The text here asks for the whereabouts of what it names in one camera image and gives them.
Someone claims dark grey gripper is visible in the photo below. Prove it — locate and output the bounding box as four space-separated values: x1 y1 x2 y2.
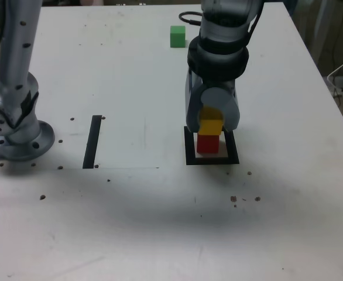
184 71 242 133

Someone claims yellow cube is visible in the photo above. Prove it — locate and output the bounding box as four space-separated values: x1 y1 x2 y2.
198 107 224 136

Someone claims red cube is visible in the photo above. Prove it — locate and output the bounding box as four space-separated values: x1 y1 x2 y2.
196 133 220 154

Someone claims green cube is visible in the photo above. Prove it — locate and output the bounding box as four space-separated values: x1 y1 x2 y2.
170 25 187 48

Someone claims black tape square outline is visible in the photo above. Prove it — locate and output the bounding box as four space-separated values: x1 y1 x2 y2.
183 125 240 166

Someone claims black tape strip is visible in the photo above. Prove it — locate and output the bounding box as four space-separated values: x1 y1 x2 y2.
82 114 103 170

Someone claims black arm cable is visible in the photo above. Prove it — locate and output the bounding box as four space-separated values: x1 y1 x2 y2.
179 11 203 26

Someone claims white cable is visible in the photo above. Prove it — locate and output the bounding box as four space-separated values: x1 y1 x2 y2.
326 48 343 111

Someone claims thin dark hanging cable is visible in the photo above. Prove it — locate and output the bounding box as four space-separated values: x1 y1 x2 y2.
331 0 343 76

